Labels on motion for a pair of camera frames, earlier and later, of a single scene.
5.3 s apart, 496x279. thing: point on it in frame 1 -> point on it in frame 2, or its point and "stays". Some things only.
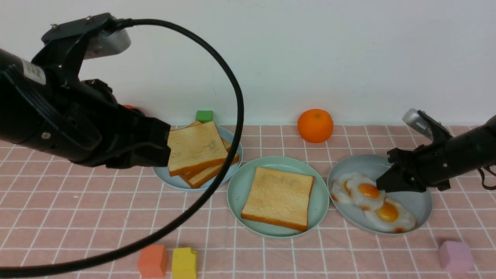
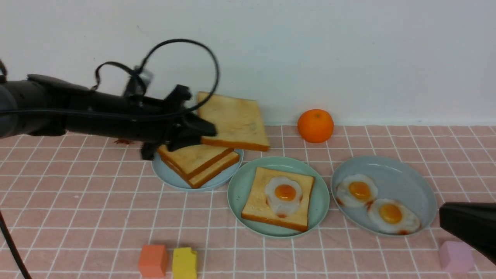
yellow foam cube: (184, 264) stays
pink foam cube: (456, 257) stays
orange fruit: (315, 125) stays
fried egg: (365, 192) -> (283, 195)
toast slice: (280, 197) stays
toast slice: (194, 147) -> (239, 121)
